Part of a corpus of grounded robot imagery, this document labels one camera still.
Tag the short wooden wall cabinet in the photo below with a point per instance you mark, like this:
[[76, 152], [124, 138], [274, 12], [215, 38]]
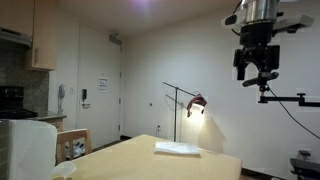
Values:
[[16, 15]]

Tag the grey door closer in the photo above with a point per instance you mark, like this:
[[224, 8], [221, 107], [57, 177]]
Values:
[[115, 39]]

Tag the black door lock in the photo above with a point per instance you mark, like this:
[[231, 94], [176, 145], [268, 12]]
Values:
[[84, 94]]

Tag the black equipment stand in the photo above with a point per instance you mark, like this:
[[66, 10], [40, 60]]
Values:
[[305, 165]]

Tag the stone topped counter cabinet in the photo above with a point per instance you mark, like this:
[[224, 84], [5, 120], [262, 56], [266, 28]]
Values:
[[53, 120]]

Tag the white light switch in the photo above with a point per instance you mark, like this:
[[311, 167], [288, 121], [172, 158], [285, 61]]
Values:
[[71, 90]]

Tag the white door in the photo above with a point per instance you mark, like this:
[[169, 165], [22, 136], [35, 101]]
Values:
[[96, 60]]

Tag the white folded cloth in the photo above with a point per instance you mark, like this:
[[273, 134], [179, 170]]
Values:
[[176, 148]]

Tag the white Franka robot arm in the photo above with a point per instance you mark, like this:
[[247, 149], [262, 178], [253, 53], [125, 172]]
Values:
[[260, 10]]

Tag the grey range hood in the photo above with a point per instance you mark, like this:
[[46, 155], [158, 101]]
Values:
[[15, 37]]

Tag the tall wooden wall cabinet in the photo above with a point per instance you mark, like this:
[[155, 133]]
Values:
[[45, 33]]

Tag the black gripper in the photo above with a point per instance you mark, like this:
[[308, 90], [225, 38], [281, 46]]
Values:
[[256, 35]]

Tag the black kitchen stove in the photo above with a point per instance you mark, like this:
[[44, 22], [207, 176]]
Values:
[[11, 101]]

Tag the clear plastic wrap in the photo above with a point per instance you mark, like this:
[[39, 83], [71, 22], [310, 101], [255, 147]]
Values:
[[63, 170]]

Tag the white door notice paper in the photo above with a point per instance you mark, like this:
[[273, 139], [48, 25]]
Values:
[[102, 84]]

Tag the floor lamp with red head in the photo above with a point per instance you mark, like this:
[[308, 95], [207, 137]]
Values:
[[175, 126]]

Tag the grey wall phone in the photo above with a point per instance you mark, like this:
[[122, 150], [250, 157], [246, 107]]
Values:
[[61, 91]]

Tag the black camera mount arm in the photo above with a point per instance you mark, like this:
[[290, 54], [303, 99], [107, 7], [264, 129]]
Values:
[[286, 98]]

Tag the white wall outlet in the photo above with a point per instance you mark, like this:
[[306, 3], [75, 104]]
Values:
[[158, 128]]

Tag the black stereo camera bar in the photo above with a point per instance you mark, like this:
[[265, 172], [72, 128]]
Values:
[[260, 79]]

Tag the white paper towel roll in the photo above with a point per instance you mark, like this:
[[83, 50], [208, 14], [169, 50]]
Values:
[[30, 150]]

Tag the light wooden dining chair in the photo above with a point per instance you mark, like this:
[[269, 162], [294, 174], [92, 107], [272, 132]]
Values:
[[71, 135]]

